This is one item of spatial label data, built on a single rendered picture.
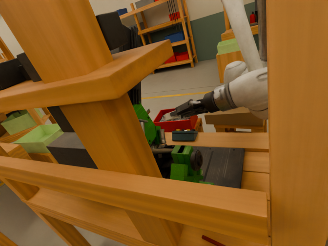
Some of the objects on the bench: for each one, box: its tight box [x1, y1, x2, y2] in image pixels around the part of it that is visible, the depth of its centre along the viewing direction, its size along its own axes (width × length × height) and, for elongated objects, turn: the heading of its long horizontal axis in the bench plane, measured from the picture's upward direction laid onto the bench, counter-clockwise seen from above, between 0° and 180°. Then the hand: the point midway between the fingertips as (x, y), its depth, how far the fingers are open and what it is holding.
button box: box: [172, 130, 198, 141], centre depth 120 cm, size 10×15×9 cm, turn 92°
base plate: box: [161, 145, 245, 189], centre depth 108 cm, size 42×110×2 cm, turn 92°
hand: (172, 115), depth 78 cm, fingers closed
